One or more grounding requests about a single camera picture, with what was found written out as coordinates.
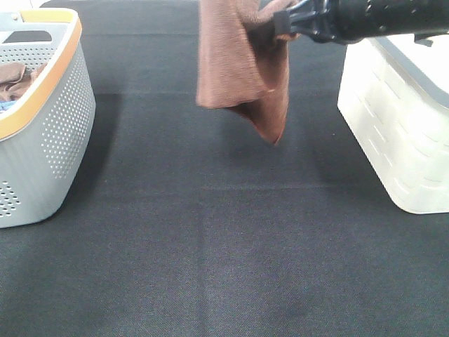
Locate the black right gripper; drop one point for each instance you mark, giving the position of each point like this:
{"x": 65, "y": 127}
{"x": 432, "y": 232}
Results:
{"x": 313, "y": 19}

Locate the brown towel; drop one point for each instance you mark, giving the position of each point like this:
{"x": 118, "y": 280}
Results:
{"x": 16, "y": 78}
{"x": 243, "y": 65}

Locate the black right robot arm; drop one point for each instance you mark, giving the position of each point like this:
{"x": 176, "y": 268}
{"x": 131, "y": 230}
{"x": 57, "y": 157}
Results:
{"x": 348, "y": 22}

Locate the blue towel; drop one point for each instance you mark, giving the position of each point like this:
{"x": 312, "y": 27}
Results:
{"x": 6, "y": 105}

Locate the white plastic basket grey rim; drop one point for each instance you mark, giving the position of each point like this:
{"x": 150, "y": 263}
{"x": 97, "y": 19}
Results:
{"x": 394, "y": 98}

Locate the black table mat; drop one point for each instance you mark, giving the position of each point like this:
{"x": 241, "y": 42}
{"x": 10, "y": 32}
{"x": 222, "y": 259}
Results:
{"x": 184, "y": 222}

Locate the grey perforated basket orange rim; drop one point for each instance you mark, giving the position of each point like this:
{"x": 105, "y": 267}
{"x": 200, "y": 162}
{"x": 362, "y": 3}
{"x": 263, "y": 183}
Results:
{"x": 45, "y": 133}

